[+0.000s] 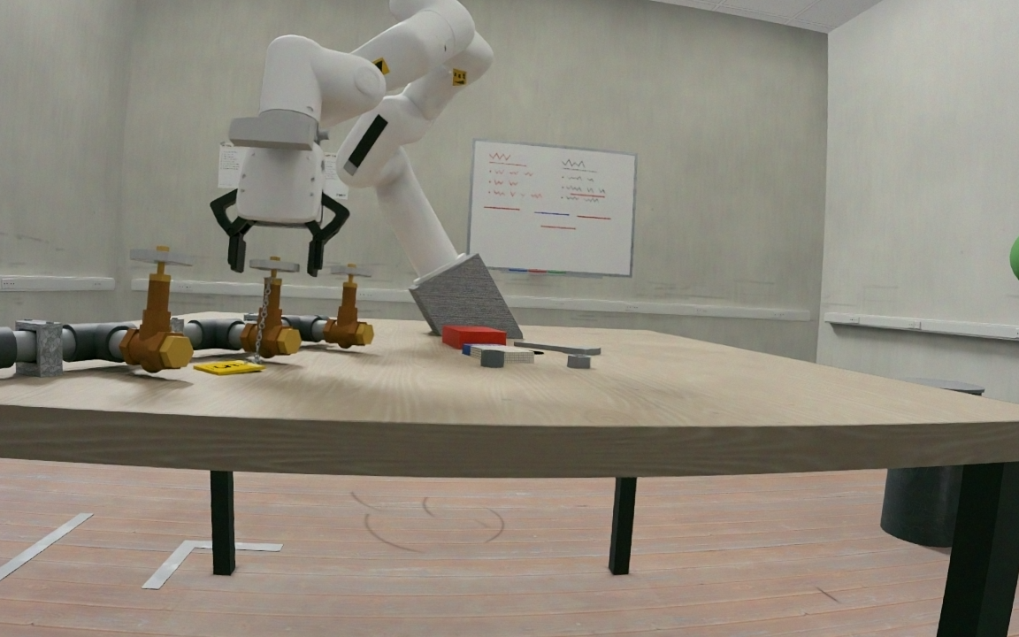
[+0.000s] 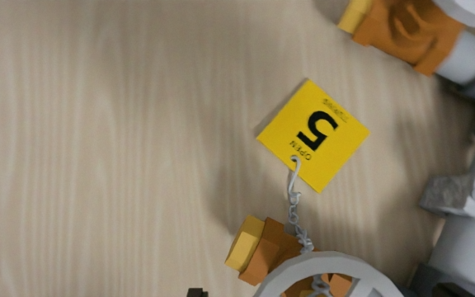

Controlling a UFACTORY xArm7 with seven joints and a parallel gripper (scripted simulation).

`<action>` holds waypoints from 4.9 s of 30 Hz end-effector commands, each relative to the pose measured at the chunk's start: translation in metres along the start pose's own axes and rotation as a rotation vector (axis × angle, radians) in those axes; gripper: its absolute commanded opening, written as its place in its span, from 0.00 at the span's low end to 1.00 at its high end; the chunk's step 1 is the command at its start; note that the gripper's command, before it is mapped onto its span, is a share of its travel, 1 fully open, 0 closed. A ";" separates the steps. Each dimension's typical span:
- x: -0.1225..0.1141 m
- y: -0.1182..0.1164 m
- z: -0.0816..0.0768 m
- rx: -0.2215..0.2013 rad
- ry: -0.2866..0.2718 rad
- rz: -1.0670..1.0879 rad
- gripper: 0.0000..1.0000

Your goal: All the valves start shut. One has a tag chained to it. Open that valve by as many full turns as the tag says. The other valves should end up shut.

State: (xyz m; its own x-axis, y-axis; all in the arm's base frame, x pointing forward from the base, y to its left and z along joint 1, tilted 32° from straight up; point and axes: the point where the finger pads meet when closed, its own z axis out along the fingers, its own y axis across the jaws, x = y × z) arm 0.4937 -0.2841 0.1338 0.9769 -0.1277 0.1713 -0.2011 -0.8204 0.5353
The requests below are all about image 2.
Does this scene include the yellow square tag with silver chain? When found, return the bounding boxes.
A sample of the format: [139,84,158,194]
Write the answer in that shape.
[255,80,369,254]

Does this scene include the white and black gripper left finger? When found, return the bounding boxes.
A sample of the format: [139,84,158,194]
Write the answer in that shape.
[186,288,209,297]

